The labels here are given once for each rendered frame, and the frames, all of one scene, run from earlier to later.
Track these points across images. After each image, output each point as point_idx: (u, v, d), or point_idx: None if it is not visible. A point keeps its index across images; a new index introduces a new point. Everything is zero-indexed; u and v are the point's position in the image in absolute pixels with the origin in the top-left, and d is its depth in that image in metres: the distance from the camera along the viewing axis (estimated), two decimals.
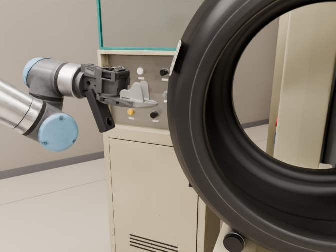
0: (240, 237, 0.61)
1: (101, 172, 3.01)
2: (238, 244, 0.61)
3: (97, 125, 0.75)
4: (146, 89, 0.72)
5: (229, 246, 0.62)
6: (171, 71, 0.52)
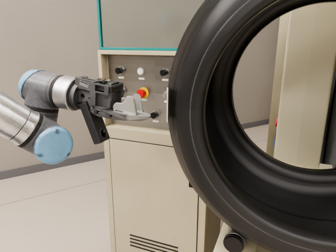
0: (223, 239, 0.63)
1: (101, 172, 3.01)
2: (229, 240, 0.61)
3: (91, 137, 0.76)
4: (139, 102, 0.73)
5: (236, 247, 0.61)
6: (167, 117, 0.55)
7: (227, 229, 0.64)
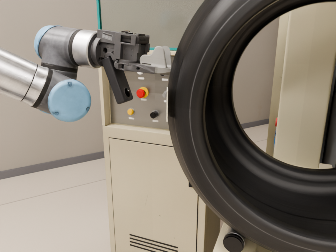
0: (223, 239, 0.63)
1: (101, 172, 3.01)
2: (229, 240, 0.61)
3: (115, 96, 0.70)
4: (168, 55, 0.67)
5: (236, 247, 0.61)
6: (167, 117, 0.55)
7: (227, 229, 0.64)
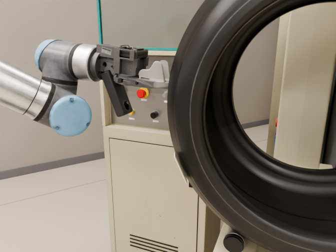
0: (223, 239, 0.63)
1: (101, 172, 3.01)
2: (229, 240, 0.61)
3: (114, 109, 0.71)
4: (166, 69, 0.68)
5: (236, 247, 0.61)
6: (185, 180, 0.57)
7: (227, 229, 0.64)
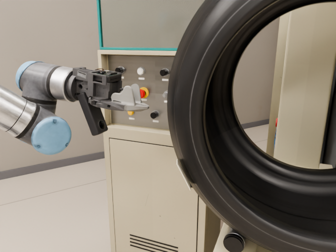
0: (227, 234, 0.62)
1: (101, 172, 3.01)
2: (233, 240, 0.61)
3: (89, 128, 0.76)
4: (137, 92, 0.72)
5: (234, 248, 0.61)
6: (188, 186, 0.57)
7: None
